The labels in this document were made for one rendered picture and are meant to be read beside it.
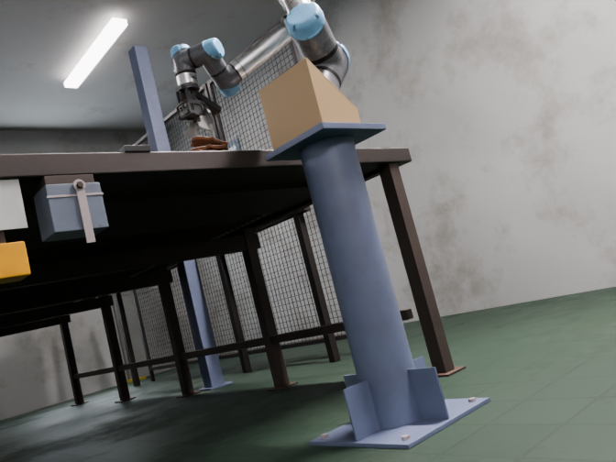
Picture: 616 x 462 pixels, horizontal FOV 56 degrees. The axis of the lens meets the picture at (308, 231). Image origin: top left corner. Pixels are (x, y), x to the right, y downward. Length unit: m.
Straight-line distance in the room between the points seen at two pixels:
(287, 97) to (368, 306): 0.66
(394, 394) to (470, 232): 3.04
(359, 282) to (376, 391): 0.31
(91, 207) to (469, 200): 3.46
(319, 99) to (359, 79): 3.59
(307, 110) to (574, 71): 2.79
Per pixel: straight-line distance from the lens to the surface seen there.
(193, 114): 2.10
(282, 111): 1.77
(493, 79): 4.49
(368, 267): 1.65
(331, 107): 1.70
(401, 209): 2.31
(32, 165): 1.54
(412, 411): 1.70
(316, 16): 1.82
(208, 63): 2.15
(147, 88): 4.24
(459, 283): 4.72
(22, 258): 1.45
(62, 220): 1.50
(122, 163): 1.62
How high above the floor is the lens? 0.42
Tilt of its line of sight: 6 degrees up
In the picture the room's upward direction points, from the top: 14 degrees counter-clockwise
